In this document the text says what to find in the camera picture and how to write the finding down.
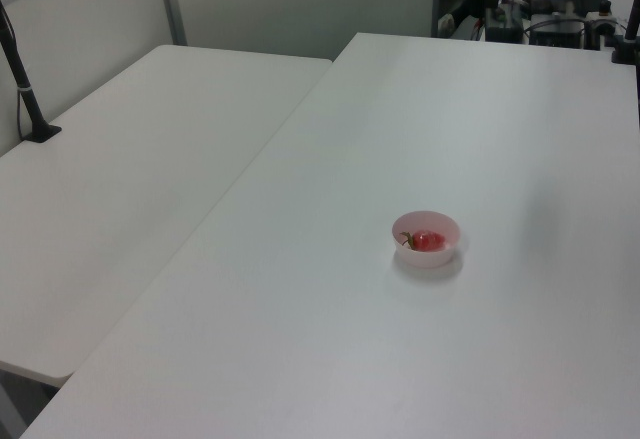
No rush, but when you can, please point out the red strawberry with green stem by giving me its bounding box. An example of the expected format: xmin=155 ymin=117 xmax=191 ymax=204
xmin=399 ymin=229 xmax=447 ymax=254

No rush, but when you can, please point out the grey cable on pole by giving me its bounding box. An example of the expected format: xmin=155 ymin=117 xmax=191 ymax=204
xmin=13 ymin=87 xmax=28 ymax=141

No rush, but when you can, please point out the black camera pole with clamp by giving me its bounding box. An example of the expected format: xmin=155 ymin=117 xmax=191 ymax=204
xmin=610 ymin=0 xmax=640 ymax=65

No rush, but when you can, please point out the black electronics box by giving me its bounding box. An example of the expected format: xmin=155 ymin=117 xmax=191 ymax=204
xmin=528 ymin=17 xmax=587 ymax=48

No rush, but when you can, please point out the small white bowl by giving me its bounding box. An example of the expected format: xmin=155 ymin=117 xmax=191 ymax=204
xmin=391 ymin=210 xmax=461 ymax=268

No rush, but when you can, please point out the black camera pole with base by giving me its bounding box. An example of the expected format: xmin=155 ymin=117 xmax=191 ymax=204
xmin=0 ymin=0 xmax=63 ymax=145

